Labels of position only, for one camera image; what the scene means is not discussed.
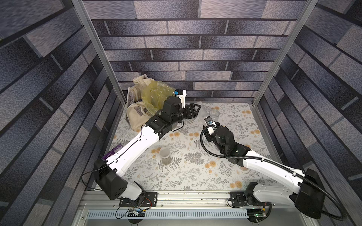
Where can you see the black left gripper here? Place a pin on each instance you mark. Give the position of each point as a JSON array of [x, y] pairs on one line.
[[191, 111]]

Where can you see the clear ribbed glass jar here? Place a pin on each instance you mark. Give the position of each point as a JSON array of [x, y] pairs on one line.
[[214, 114]]

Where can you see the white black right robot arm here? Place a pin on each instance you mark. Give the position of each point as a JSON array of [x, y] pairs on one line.
[[302, 189]]

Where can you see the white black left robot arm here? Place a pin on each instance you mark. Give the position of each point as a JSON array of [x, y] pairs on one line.
[[109, 172]]

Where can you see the clear jar near left arm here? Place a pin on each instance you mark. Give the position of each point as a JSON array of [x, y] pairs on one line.
[[165, 155]]

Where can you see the purple plastic package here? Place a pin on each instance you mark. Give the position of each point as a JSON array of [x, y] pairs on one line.
[[112, 152]]

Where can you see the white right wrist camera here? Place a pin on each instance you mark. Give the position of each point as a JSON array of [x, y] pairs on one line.
[[212, 124]]

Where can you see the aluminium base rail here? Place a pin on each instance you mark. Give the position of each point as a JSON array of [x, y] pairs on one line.
[[173, 205]]

